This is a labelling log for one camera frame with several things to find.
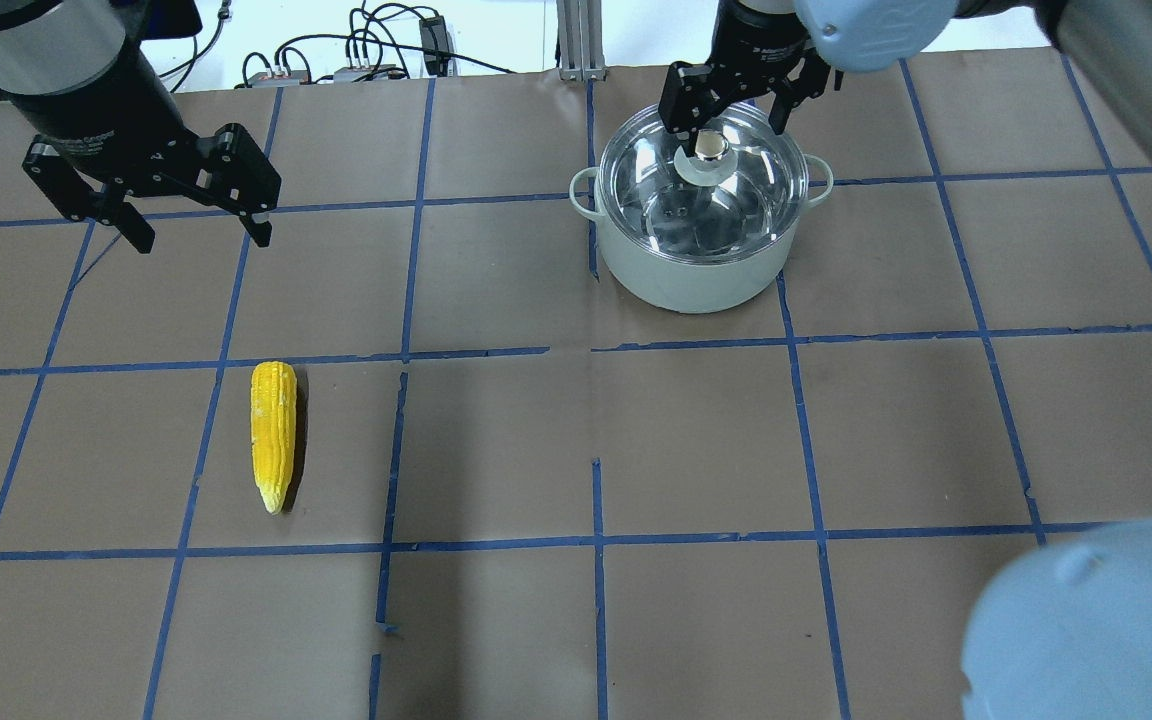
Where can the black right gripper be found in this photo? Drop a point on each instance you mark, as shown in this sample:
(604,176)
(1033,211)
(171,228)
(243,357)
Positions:
(758,42)

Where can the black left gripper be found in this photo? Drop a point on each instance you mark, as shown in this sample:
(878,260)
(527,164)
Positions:
(108,108)

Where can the glass pot lid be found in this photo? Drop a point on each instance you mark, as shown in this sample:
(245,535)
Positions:
(747,189)

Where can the yellow toy corn cob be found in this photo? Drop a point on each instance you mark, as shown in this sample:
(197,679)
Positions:
(273,431)

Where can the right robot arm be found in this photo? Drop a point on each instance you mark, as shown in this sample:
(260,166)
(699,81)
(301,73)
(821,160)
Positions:
(1108,43)

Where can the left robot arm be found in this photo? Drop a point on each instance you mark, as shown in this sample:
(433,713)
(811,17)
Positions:
(107,130)

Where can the pale green steel pot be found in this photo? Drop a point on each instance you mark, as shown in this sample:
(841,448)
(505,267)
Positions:
(677,287)

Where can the grey electronics box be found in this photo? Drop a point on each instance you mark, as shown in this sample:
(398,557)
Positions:
(275,77)

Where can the black power adapter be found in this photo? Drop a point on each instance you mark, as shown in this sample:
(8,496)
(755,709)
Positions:
(436,45)

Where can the aluminium frame post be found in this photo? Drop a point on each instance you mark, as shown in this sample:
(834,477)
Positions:
(580,56)

